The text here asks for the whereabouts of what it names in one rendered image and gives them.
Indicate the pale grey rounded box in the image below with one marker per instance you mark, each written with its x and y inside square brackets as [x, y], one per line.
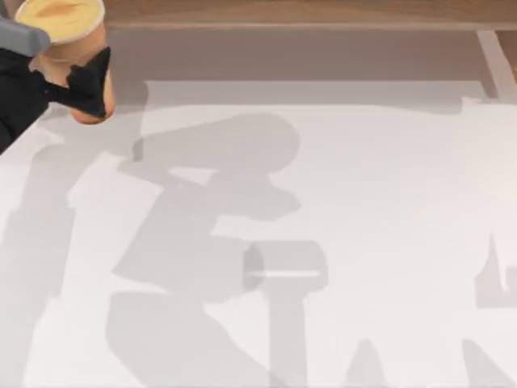
[22, 35]

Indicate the orange cup with yellow inside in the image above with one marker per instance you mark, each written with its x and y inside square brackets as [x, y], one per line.
[78, 38]

